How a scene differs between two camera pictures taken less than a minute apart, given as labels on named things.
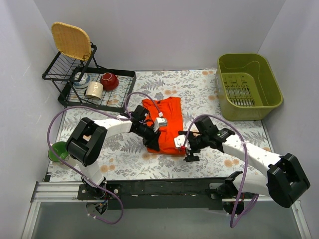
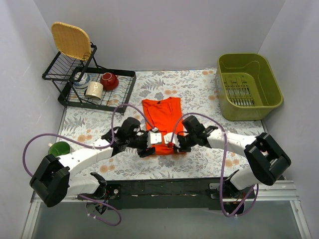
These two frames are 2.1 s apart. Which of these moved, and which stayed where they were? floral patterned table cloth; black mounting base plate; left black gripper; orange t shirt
Moved: left black gripper
Stayed: floral patterned table cloth; orange t shirt; black mounting base plate
